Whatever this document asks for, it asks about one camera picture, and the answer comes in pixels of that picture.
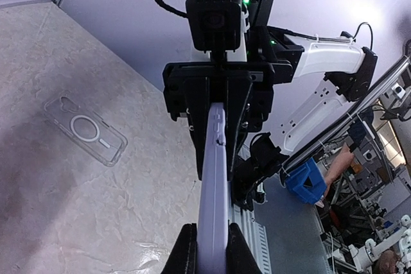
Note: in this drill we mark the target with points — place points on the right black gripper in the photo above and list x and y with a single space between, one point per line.
244 88

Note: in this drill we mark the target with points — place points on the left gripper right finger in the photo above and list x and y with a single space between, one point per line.
239 257

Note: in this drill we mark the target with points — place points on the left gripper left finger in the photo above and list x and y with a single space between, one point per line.
183 256

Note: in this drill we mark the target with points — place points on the lavender phone case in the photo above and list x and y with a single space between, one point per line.
213 221

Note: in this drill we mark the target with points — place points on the clear phone case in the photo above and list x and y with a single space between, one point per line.
86 128

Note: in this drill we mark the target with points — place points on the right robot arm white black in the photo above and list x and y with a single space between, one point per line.
347 66

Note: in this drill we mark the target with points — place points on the person forearm in background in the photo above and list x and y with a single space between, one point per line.
340 163

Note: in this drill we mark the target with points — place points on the blue plastic block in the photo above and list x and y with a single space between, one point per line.
306 182

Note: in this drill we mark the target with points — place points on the front aluminium rail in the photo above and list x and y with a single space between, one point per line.
345 232

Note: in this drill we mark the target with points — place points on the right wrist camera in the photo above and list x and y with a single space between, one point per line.
218 29

